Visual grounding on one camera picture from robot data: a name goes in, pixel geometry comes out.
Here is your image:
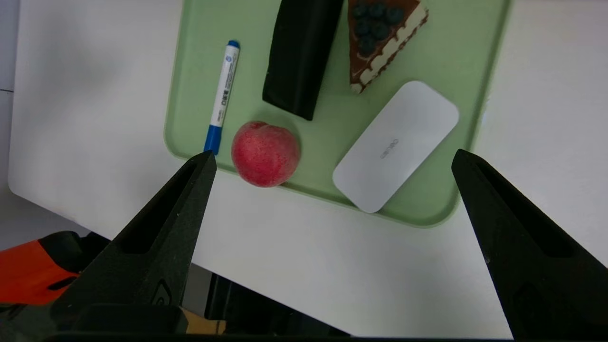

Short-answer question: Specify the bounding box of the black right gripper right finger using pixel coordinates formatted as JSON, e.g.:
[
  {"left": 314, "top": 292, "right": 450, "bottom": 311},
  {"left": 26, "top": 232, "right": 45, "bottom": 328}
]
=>
[{"left": 451, "top": 148, "right": 608, "bottom": 339}]

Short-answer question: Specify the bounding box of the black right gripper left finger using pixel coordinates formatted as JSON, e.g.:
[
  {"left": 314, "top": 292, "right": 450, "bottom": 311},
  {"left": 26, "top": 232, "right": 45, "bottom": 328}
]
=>
[{"left": 50, "top": 150, "right": 218, "bottom": 335}]

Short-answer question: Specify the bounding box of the red peach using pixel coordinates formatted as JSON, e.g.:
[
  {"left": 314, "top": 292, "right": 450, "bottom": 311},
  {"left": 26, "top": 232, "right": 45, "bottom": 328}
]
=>
[{"left": 231, "top": 121, "right": 301, "bottom": 188}]

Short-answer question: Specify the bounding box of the blue capped whiteboard marker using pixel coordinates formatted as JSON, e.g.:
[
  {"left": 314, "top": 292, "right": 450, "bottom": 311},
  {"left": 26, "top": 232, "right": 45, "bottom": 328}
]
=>
[{"left": 203, "top": 40, "right": 241, "bottom": 156}]

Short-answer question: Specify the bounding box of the white rounded power bank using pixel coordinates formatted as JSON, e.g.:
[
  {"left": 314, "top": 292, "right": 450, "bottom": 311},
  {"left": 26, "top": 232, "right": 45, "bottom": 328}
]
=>
[{"left": 332, "top": 80, "right": 460, "bottom": 214}]

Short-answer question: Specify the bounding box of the black glasses case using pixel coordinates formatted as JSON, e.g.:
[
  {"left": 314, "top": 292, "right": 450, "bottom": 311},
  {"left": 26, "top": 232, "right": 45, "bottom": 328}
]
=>
[{"left": 262, "top": 0, "right": 344, "bottom": 121}]

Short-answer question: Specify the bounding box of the chocolate blueberry cake slice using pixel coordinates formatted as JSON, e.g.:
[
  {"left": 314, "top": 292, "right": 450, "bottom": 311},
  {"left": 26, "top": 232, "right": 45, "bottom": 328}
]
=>
[{"left": 347, "top": 0, "right": 429, "bottom": 94}]

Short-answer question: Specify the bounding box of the light green plastic tray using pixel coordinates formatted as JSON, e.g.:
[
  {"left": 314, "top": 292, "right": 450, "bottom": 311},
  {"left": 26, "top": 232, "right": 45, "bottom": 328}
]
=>
[{"left": 164, "top": 0, "right": 513, "bottom": 228}]

